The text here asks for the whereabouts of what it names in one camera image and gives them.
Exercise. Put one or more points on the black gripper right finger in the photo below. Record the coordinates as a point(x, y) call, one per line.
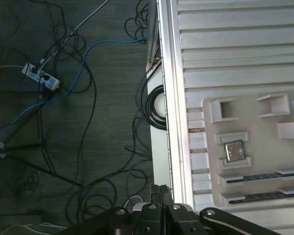
point(178, 220)

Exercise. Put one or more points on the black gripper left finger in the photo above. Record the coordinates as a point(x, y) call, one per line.
point(147, 220)

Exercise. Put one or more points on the silver green CPU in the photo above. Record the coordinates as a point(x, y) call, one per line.
point(233, 151)

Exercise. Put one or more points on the white table side panel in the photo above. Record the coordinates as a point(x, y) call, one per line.
point(159, 151)

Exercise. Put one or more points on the RAM stick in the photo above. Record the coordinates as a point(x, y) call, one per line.
point(259, 177)
point(259, 197)

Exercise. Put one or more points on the grey plastic parts rack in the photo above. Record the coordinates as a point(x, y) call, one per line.
point(259, 151)

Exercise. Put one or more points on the black tripod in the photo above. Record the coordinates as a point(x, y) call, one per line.
point(51, 173)

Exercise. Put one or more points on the white power strip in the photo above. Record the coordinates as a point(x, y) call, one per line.
point(42, 78)

